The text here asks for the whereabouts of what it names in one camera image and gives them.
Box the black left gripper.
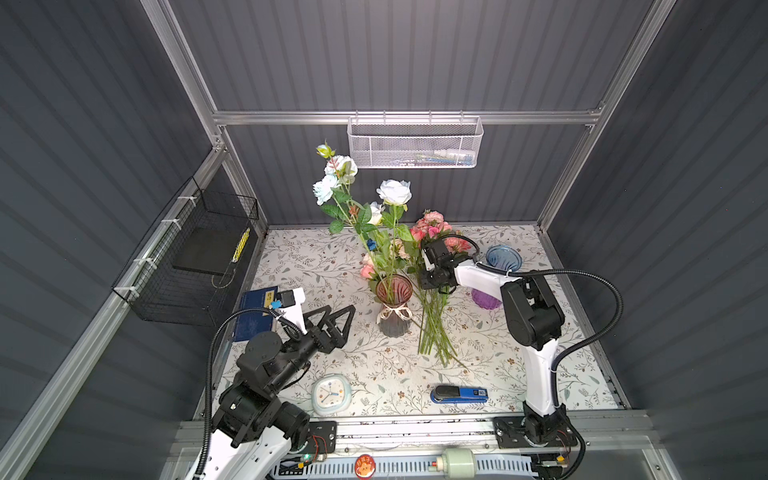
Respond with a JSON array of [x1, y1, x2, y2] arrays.
[[269, 303, 352, 396]]

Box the artificial flower bunch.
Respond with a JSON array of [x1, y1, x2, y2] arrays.
[[394, 210, 476, 367]]

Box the white rose stem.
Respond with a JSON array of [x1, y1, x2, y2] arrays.
[[375, 180, 412, 303], [356, 202, 395, 303]]

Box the white blue flower spray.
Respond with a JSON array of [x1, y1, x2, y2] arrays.
[[312, 142, 377, 289]]

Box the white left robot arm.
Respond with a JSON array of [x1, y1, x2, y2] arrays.
[[186, 305, 356, 479]]

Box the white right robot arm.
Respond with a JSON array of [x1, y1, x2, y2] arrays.
[[419, 238, 565, 418]]

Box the red glass vase with ribbon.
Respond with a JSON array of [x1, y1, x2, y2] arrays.
[[375, 274, 413, 338]]

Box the blue purple glass vase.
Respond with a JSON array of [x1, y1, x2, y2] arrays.
[[470, 244, 523, 311]]

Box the pale green alarm clock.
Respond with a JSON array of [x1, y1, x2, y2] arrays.
[[311, 374, 352, 416]]

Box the blue book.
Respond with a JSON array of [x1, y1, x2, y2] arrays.
[[232, 286, 281, 343]]

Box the floral table cloth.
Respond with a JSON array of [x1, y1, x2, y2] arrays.
[[206, 224, 625, 420]]

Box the toothpaste tube in basket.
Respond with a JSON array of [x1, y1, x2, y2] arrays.
[[431, 149, 476, 167]]

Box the blue black stapler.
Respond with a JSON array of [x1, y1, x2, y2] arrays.
[[430, 384, 489, 404]]

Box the red round sticker badge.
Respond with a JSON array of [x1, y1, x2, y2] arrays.
[[353, 454, 376, 480]]

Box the pale green cylinder knob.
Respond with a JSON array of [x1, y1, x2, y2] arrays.
[[433, 447, 476, 479]]

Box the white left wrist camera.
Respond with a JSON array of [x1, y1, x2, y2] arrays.
[[270, 287, 307, 334]]

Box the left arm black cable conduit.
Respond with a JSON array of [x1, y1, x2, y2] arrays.
[[190, 307, 304, 480]]

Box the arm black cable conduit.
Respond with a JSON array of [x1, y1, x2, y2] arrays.
[[440, 233, 625, 409], [190, 307, 304, 480]]

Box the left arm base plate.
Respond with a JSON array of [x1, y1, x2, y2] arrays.
[[298, 421, 338, 457]]

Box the white mesh wall basket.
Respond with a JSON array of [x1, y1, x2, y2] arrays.
[[347, 113, 484, 169]]

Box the black wire wall basket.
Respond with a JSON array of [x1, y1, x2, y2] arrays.
[[113, 179, 260, 327]]

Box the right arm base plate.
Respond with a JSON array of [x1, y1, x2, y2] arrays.
[[492, 414, 578, 449]]

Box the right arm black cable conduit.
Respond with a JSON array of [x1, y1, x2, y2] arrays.
[[440, 233, 625, 409]]

